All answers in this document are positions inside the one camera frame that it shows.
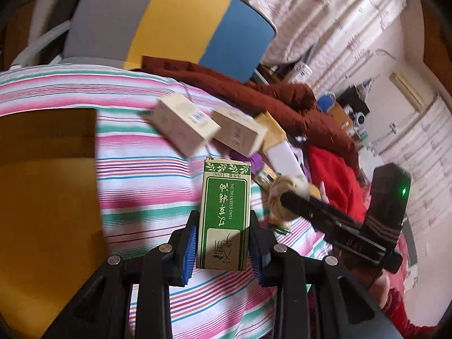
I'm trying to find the white foam block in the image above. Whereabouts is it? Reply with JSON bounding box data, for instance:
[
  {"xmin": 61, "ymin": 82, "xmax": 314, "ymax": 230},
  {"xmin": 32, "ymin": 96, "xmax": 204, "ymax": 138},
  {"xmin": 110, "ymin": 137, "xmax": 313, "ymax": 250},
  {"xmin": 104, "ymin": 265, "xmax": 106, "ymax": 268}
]
[{"xmin": 264, "ymin": 141, "xmax": 305, "ymax": 177}]

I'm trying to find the grey yellow blue chair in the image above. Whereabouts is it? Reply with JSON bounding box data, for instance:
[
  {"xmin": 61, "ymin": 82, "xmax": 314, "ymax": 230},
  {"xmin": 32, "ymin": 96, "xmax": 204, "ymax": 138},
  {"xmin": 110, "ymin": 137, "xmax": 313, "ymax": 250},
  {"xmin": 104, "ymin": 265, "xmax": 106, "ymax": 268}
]
[{"xmin": 63, "ymin": 0, "xmax": 276, "ymax": 82}]

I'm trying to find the yellow knitted toy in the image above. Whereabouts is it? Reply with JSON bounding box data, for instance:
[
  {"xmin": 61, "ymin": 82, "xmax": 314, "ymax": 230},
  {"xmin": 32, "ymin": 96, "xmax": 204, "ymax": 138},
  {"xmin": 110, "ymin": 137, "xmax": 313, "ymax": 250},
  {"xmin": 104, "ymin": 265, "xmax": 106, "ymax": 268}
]
[{"xmin": 268, "ymin": 175, "xmax": 323, "ymax": 233}]

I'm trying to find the yellow sponge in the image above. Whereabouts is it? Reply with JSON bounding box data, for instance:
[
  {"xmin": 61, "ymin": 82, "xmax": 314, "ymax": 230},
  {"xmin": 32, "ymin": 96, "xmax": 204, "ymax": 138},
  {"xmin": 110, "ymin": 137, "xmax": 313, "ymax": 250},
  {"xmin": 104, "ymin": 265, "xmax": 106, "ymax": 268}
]
[{"xmin": 254, "ymin": 112, "xmax": 287, "ymax": 152}]

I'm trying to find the red cloth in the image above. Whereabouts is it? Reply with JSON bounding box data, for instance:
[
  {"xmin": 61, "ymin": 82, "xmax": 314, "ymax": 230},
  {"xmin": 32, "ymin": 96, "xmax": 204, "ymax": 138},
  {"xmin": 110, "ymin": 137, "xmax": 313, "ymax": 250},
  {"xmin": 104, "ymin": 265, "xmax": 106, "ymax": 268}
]
[{"xmin": 307, "ymin": 145, "xmax": 366, "ymax": 223}]

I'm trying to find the golden storage box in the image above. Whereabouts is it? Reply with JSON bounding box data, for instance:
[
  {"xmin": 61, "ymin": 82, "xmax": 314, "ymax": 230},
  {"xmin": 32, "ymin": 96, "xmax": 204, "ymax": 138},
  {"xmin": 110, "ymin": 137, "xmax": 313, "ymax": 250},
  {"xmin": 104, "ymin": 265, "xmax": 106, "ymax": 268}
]
[{"xmin": 1, "ymin": 109, "xmax": 107, "ymax": 338}]

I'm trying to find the right hand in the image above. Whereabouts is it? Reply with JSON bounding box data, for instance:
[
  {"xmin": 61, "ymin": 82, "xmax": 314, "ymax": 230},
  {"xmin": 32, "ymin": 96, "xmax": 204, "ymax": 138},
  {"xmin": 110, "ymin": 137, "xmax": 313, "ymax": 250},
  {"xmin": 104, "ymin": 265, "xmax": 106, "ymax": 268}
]
[{"xmin": 351, "ymin": 266, "xmax": 390, "ymax": 308}]

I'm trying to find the striped bed sheet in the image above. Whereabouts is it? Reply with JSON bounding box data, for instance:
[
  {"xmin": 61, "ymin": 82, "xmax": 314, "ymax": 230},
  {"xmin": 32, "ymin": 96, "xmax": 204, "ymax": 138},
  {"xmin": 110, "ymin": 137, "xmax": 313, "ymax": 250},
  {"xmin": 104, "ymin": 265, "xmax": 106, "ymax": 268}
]
[{"xmin": 0, "ymin": 64, "xmax": 335, "ymax": 339}]

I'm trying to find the purple pouch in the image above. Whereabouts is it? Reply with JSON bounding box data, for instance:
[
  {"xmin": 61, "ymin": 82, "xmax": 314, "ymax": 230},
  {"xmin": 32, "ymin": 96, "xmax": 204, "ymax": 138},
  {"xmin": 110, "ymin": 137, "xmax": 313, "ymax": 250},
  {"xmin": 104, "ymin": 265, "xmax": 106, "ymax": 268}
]
[{"xmin": 229, "ymin": 150, "xmax": 264, "ymax": 175}]

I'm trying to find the dark red blanket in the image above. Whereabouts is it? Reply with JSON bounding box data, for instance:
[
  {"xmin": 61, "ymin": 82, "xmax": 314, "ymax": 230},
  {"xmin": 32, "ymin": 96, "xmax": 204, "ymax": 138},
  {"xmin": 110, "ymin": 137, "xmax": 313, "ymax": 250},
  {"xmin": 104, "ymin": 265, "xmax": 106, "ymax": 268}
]
[{"xmin": 138, "ymin": 57, "xmax": 359, "ymax": 173}]

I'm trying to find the cream box with barcode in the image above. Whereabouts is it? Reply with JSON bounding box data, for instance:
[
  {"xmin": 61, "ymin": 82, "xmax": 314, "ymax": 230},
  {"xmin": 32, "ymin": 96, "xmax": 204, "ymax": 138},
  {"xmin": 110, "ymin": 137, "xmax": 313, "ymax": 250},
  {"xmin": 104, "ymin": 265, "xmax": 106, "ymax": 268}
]
[{"xmin": 149, "ymin": 93, "xmax": 221, "ymax": 157}]

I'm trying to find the cream cardboard box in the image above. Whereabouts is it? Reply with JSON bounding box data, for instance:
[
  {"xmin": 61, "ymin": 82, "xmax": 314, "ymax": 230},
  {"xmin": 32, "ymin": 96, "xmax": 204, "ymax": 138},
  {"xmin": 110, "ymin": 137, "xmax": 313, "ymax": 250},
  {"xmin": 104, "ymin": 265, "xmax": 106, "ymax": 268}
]
[{"xmin": 211, "ymin": 107, "xmax": 267, "ymax": 158}]

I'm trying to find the green essential oil box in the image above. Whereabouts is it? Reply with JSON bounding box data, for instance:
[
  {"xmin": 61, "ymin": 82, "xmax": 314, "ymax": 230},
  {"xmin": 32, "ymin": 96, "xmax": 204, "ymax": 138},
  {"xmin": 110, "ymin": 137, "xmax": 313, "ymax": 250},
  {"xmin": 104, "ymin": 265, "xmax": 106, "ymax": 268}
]
[{"xmin": 197, "ymin": 158, "xmax": 251, "ymax": 271}]

